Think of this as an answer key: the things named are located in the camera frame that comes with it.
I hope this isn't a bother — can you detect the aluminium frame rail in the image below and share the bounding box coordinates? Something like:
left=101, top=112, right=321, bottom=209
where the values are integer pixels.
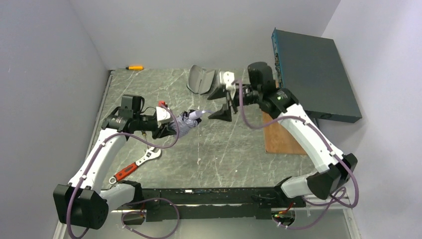
left=52, top=187, right=361, bottom=239

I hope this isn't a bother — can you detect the red handled adjustable wrench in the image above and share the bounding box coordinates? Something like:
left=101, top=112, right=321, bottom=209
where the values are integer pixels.
left=108, top=147, right=162, bottom=185

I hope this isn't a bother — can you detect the dark teal flat box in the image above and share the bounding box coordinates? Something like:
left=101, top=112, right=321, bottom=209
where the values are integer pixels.
left=271, top=29, right=362, bottom=123

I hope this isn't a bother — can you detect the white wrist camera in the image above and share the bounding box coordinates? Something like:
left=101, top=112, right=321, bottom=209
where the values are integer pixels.
left=218, top=71, right=236, bottom=98
left=156, top=101, right=172, bottom=124

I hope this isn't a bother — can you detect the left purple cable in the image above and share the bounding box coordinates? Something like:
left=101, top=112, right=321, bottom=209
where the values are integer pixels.
left=66, top=104, right=180, bottom=239

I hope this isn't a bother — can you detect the black grey zippered case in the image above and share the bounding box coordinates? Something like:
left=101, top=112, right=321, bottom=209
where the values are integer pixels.
left=187, top=65, right=216, bottom=95

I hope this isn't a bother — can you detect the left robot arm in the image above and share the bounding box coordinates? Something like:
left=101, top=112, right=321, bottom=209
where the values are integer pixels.
left=53, top=95, right=181, bottom=230

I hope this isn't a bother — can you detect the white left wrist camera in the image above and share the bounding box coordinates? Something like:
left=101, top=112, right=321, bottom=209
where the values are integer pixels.
left=156, top=101, right=172, bottom=124

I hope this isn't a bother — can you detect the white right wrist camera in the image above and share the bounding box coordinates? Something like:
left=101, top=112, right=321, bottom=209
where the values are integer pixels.
left=218, top=71, right=236, bottom=98

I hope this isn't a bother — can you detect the orange handled tool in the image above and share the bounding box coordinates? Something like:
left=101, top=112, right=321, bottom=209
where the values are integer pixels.
left=125, top=66, right=144, bottom=71

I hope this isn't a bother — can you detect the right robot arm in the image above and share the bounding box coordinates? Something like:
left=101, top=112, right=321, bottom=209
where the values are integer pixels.
left=209, top=62, right=359, bottom=200

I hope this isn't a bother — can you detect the brown wooden board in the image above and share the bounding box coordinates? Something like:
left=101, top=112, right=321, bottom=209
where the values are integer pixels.
left=263, top=123, right=307, bottom=155

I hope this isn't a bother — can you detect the lilac folding umbrella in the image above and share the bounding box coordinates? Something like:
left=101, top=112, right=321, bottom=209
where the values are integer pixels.
left=169, top=110, right=214, bottom=138

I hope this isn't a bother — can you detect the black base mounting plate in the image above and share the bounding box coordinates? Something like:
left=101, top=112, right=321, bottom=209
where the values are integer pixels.
left=120, top=187, right=306, bottom=222

